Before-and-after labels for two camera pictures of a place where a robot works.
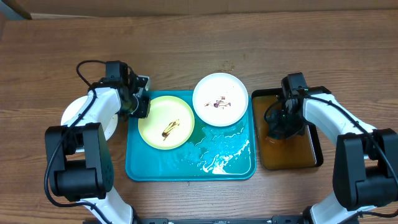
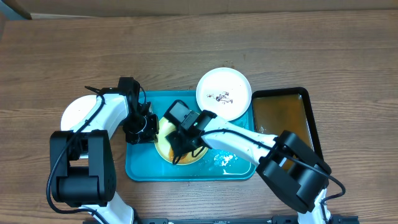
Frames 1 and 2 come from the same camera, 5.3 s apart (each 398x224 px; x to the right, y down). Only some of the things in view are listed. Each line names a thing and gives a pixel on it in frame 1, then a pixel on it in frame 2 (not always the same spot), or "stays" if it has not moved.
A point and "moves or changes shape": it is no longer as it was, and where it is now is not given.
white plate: (109, 127) stays
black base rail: (281, 219) stays
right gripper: (277, 129) → (181, 147)
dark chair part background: (16, 5) stays
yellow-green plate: (170, 123) moves or changes shape
